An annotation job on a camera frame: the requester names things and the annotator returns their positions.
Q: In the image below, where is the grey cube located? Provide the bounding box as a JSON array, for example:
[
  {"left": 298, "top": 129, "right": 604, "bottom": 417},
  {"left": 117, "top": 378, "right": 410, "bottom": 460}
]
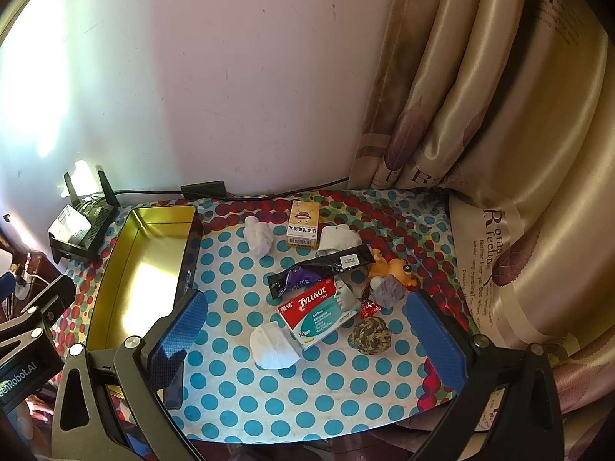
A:
[{"left": 372, "top": 276, "right": 408, "bottom": 308}]

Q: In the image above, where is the wide white sock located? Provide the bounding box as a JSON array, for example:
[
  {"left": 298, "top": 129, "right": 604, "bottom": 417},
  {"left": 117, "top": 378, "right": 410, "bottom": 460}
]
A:
[{"left": 317, "top": 225, "right": 362, "bottom": 256}]

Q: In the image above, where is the black adapter cable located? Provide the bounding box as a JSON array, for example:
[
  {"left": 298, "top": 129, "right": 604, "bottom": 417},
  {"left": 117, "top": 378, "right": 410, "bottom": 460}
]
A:
[{"left": 223, "top": 177, "right": 351, "bottom": 201}]

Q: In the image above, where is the woven rope ball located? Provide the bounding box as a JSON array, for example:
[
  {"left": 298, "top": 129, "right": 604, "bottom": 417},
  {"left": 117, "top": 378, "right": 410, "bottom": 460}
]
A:
[{"left": 348, "top": 316, "right": 392, "bottom": 357}]

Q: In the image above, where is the white power strip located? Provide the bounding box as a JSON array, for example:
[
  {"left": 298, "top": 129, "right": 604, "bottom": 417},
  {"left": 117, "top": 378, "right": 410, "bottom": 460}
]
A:
[{"left": 12, "top": 274, "right": 39, "bottom": 301}]

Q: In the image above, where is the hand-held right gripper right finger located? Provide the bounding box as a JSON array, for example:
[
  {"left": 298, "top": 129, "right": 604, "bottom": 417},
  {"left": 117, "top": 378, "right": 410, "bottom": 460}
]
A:
[{"left": 406, "top": 290, "right": 563, "bottom": 461}]

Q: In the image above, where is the polka dot tablecloth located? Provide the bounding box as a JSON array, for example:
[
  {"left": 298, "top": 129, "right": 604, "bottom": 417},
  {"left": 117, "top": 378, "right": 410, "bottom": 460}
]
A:
[{"left": 48, "top": 187, "right": 481, "bottom": 443}]

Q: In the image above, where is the beige leaf print curtain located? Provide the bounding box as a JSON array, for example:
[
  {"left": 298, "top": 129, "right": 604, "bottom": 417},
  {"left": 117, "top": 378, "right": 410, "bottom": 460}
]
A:
[{"left": 348, "top": 0, "right": 615, "bottom": 461}]

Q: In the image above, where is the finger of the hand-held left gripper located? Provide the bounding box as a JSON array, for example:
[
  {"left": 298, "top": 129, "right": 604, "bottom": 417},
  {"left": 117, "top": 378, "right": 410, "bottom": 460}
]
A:
[
  {"left": 0, "top": 273, "right": 22, "bottom": 305},
  {"left": 0, "top": 274, "right": 76, "bottom": 347}
]

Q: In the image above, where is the black router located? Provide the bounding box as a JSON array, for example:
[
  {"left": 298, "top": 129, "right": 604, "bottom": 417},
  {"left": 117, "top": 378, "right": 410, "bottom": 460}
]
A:
[{"left": 48, "top": 166, "right": 121, "bottom": 265}]

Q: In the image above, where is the small white sock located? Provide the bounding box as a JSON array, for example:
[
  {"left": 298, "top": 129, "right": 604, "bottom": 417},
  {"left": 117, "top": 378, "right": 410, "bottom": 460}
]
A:
[{"left": 244, "top": 215, "right": 274, "bottom": 256}]

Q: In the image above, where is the black power adapter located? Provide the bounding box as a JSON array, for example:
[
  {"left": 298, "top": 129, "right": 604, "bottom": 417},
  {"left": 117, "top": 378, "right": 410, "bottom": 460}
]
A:
[{"left": 181, "top": 181, "right": 226, "bottom": 197}]

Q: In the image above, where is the face print mask packet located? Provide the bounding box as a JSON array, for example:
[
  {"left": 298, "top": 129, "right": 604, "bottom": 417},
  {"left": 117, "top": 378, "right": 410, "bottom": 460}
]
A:
[{"left": 331, "top": 275, "right": 362, "bottom": 315}]

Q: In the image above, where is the black router cable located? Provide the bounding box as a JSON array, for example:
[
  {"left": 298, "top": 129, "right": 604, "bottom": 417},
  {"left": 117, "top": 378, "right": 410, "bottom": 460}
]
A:
[{"left": 113, "top": 188, "right": 186, "bottom": 197}]

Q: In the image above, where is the large white sock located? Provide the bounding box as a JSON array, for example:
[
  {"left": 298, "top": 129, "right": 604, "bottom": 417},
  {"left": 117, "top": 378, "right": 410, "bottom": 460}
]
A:
[{"left": 250, "top": 323, "right": 303, "bottom": 370}]

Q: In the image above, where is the white box with label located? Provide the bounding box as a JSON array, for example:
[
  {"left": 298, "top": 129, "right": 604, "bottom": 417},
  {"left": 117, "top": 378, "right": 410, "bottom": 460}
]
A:
[{"left": 48, "top": 204, "right": 92, "bottom": 245}]

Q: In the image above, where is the dark wooden nightstand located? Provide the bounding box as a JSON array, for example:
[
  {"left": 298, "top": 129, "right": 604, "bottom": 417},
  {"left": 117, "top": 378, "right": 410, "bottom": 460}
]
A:
[{"left": 0, "top": 230, "right": 63, "bottom": 298}]

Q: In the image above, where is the black and purple packet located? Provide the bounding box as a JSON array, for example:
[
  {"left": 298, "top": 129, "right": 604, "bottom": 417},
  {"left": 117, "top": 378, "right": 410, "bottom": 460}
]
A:
[{"left": 268, "top": 245, "right": 374, "bottom": 299}]

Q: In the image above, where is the red candy wrapper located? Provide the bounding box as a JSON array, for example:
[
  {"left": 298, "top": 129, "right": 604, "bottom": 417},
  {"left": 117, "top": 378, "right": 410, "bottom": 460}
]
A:
[{"left": 359, "top": 285, "right": 382, "bottom": 320}]

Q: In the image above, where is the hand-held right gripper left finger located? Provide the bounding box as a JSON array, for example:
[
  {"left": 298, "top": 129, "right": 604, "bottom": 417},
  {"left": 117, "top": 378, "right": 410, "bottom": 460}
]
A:
[{"left": 53, "top": 289, "right": 208, "bottom": 461}]

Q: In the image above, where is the orange toy animal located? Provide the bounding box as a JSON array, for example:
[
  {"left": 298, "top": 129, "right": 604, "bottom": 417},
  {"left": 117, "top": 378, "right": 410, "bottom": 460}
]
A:
[{"left": 367, "top": 249, "right": 418, "bottom": 291}]

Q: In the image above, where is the gold tin box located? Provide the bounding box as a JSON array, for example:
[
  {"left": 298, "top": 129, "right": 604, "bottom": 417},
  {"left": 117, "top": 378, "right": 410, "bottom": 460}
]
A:
[{"left": 85, "top": 205, "right": 205, "bottom": 411}]

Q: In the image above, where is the yellow medicine box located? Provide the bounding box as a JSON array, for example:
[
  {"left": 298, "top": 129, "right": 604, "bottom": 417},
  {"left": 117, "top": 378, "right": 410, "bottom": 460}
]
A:
[{"left": 287, "top": 200, "right": 320, "bottom": 250}]

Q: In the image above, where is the red and teal medicine box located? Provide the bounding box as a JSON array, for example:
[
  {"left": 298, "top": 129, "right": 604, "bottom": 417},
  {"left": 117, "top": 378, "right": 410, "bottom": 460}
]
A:
[{"left": 276, "top": 276, "right": 361, "bottom": 351}]

